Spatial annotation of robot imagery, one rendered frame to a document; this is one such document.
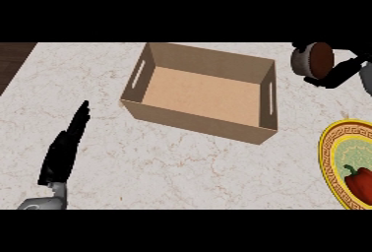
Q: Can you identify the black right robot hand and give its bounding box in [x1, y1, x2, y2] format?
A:
[291, 41, 372, 90]

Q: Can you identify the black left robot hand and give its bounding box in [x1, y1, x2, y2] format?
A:
[37, 99, 93, 187]

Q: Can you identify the brown cupcake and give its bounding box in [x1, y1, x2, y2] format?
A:
[289, 42, 335, 81]

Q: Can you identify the yellow patterned plate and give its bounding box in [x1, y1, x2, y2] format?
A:
[317, 118, 372, 211]

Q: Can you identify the open cardboard box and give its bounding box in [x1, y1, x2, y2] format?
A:
[119, 42, 279, 146]

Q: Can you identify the red bell pepper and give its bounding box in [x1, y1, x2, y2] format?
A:
[341, 163, 372, 207]

